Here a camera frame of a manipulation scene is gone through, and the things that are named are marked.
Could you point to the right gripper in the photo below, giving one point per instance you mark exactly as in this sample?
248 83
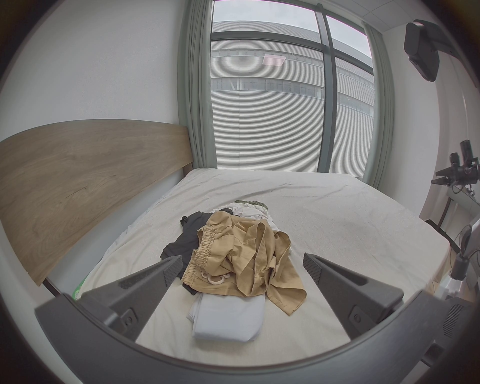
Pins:
460 174

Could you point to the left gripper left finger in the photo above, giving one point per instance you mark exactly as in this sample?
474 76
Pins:
142 296

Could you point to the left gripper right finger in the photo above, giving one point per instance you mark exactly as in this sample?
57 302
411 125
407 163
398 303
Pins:
348 296

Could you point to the tan shorts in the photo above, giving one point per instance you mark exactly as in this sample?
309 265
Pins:
243 255

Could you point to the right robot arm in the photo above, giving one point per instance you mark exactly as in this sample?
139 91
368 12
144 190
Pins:
465 150

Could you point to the bed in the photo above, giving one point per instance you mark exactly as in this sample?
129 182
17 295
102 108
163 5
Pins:
318 210

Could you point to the small table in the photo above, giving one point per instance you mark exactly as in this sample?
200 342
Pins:
465 197

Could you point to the black garment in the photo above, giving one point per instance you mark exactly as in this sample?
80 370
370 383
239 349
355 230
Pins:
183 236

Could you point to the bluish white garment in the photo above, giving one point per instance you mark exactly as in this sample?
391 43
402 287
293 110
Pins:
225 318

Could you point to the green garment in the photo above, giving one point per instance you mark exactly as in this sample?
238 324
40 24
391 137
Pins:
257 204

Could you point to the window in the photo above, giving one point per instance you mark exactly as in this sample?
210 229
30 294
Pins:
328 112

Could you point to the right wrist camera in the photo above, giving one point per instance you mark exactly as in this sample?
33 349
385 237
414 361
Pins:
455 158

